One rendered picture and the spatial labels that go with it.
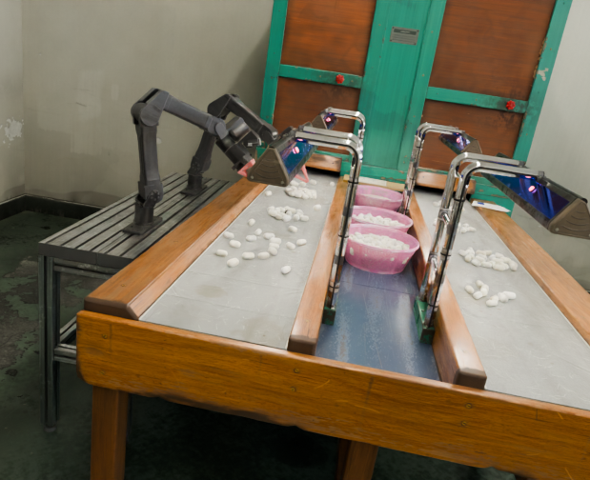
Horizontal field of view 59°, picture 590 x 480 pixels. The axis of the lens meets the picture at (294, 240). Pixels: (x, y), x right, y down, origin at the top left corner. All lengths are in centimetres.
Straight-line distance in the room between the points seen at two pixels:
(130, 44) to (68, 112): 66
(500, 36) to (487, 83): 21
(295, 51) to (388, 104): 53
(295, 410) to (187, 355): 24
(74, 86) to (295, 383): 319
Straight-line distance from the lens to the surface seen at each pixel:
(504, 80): 278
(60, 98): 400
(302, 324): 107
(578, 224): 105
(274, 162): 97
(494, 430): 109
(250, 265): 140
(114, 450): 133
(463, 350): 112
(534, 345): 132
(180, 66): 364
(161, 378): 110
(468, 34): 275
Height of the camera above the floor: 125
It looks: 18 degrees down
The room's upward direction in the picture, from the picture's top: 9 degrees clockwise
